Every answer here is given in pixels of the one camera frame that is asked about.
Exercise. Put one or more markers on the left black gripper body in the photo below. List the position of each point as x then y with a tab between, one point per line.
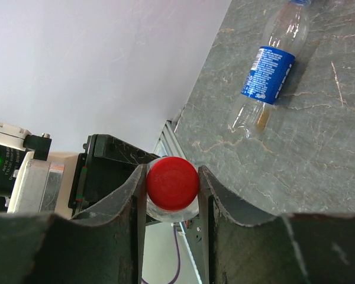
104	166

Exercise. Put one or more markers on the red bottle cap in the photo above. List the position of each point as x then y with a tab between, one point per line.
172	183

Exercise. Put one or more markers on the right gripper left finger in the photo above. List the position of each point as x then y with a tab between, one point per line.
102	244

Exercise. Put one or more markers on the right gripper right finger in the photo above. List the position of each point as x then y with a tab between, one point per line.
244	244

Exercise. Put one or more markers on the clear bottle red label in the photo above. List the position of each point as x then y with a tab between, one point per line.
186	214

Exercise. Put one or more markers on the clear bottle blue label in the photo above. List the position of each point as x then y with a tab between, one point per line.
283	38

